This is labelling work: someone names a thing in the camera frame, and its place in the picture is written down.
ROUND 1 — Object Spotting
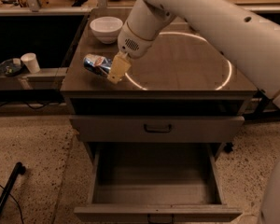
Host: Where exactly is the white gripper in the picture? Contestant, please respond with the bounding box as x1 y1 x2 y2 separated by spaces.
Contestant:
107 22 152 84

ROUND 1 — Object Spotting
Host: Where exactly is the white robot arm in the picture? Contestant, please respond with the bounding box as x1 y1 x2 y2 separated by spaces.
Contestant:
108 0 280 109

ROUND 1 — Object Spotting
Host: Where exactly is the closed upper drawer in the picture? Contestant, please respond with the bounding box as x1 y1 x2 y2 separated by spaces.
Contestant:
70 115 245 143

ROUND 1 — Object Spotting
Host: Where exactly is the grey drawer cabinet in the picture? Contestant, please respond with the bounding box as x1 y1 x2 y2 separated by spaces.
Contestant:
60 7 257 224

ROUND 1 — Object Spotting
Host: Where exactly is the open lower drawer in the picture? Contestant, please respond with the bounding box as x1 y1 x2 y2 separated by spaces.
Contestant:
75 143 242 224

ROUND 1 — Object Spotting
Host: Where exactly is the white ceramic bowl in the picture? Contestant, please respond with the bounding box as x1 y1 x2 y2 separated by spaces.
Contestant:
90 16 123 44

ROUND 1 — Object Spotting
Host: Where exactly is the white paper cup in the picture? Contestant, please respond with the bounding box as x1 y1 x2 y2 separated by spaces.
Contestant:
21 52 40 74

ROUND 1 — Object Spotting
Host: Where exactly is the dark round dish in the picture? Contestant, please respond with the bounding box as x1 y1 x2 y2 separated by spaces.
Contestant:
0 58 24 77

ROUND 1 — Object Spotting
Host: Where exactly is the black floor stand leg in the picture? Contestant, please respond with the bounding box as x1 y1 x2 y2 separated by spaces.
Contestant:
0 162 26 216

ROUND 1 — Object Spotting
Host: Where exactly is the black drawer handle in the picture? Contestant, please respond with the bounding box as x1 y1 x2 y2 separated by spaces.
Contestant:
143 124 172 133

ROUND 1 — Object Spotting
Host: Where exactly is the black floor cable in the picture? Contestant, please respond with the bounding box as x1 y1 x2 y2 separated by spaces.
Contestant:
0 160 25 224

